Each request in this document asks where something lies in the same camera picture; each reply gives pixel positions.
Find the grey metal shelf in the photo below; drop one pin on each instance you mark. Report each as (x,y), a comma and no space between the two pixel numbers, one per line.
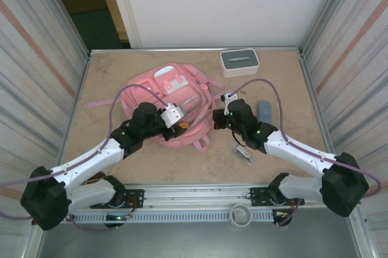
(194,240)

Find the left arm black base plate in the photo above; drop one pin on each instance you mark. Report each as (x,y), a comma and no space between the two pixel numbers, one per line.
(136,198)

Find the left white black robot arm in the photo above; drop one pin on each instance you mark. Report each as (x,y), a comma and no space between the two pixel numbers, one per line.
(88,161)

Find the grey tape roll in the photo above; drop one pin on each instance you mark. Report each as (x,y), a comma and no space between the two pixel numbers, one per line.
(241,221)

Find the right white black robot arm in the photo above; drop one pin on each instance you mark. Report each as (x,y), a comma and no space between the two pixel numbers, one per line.
(303,155)

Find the aluminium frame rail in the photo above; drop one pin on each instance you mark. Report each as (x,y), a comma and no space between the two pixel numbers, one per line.
(197,193)

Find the white grey tissue box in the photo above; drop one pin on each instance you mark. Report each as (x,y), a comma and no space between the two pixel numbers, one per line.
(239,61)

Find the striped white side panel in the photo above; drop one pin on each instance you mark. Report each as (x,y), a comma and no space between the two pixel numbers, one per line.
(30,73)
(357,73)

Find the pink school backpack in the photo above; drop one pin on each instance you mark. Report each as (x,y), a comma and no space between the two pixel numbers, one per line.
(182,88)

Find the small black controller board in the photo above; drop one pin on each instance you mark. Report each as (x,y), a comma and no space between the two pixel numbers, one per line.
(116,218)
(283,215)

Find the clear plastic stationery packet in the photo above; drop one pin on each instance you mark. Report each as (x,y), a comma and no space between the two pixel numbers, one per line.
(242,152)

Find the thin aluminium table edge rail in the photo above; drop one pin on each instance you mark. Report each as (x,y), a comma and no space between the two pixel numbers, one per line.
(182,49)

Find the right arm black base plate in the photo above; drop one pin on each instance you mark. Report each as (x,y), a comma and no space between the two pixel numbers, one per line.
(257,196)

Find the blue grey pencil case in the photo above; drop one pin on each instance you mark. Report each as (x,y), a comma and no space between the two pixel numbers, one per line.
(265,112)

